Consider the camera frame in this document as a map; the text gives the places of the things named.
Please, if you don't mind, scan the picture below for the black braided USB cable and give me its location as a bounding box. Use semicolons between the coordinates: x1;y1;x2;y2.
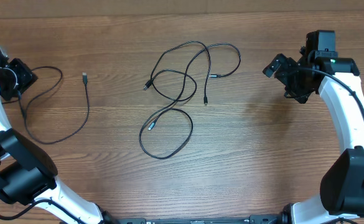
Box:
138;107;194;161

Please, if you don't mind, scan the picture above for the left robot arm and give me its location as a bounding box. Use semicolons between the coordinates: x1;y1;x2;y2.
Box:
0;47;114;223

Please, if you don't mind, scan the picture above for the black USB cable bundle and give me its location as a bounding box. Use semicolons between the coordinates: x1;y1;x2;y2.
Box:
142;40;242;106

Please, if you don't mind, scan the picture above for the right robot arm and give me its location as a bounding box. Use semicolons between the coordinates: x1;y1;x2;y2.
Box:
261;30;364;223

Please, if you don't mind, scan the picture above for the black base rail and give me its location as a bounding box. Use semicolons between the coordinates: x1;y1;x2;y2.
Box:
99;214;293;224

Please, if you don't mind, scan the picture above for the black smooth USB cable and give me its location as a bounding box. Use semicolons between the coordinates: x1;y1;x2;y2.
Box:
1;65;91;146

